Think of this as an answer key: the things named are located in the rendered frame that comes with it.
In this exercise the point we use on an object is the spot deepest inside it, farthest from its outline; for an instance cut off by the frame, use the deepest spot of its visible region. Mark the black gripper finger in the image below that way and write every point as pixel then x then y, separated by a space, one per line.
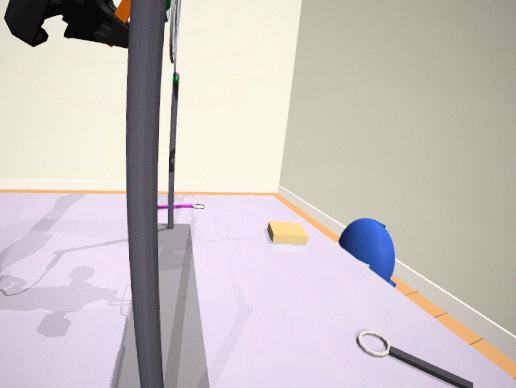
pixel 93 21
pixel 113 8

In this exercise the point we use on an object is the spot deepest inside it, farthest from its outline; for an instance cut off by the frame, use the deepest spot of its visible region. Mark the tan flat block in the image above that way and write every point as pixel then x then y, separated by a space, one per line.
pixel 287 232

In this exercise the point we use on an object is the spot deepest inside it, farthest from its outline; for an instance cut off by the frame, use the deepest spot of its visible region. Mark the grey ring with dark grey handle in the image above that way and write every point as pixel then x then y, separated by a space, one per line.
pixel 415 362

